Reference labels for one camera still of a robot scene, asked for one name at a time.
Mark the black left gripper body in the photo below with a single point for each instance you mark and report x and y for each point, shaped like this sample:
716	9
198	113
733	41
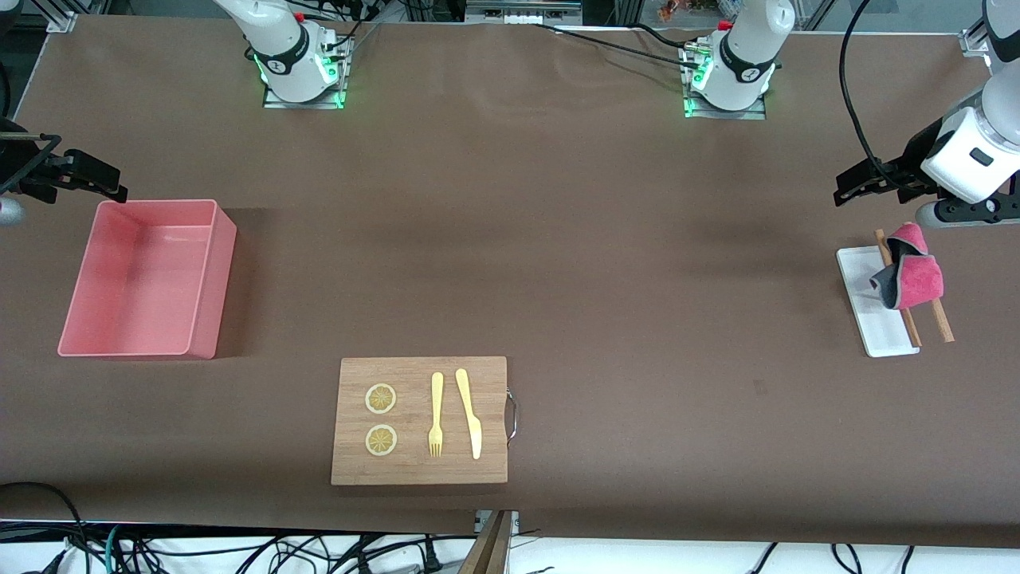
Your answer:
913	155

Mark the aluminium corner profile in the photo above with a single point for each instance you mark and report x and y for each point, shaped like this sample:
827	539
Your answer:
974	41
62	17

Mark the grey power strip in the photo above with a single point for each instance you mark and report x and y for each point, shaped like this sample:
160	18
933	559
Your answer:
522	12

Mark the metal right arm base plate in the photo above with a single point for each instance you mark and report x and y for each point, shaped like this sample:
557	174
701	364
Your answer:
303	104

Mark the black power plug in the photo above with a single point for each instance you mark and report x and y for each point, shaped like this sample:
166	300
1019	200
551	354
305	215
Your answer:
432	558

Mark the white rack base tray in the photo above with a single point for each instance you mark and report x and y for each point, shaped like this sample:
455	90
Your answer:
861	279

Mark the pink cloth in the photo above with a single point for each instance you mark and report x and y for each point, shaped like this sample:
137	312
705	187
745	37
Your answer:
916	283

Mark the lemon slice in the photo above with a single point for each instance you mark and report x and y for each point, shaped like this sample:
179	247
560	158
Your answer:
381	440
381	399

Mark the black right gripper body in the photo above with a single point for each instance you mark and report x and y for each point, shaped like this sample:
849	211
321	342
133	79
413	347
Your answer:
17	166

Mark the yellow plastic knife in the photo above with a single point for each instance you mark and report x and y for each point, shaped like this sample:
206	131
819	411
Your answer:
470	414

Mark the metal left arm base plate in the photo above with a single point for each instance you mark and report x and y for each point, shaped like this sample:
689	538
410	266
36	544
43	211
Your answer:
721	114

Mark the brown wooden post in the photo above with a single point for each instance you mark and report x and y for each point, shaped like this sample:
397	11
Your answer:
486	550

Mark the pink plastic bin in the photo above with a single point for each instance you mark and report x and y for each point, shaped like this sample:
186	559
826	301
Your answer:
143	279

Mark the wooden cutting board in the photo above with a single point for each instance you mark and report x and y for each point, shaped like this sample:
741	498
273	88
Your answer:
414	470

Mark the yellow plastic fork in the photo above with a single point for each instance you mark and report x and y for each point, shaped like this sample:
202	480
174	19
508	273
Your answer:
437	399

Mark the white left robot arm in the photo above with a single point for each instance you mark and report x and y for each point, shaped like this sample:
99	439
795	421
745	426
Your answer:
749	48

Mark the aluminium frame bracket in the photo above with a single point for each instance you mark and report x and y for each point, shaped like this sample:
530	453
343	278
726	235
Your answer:
514	522

